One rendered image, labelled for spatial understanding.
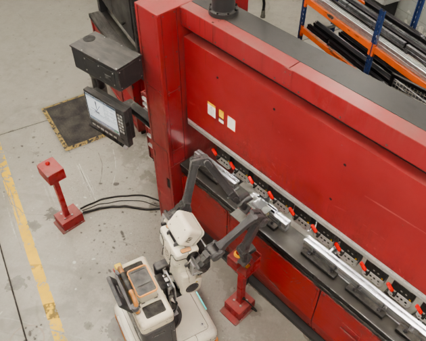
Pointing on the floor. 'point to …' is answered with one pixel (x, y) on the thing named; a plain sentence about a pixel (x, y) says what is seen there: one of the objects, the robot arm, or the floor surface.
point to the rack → (363, 40)
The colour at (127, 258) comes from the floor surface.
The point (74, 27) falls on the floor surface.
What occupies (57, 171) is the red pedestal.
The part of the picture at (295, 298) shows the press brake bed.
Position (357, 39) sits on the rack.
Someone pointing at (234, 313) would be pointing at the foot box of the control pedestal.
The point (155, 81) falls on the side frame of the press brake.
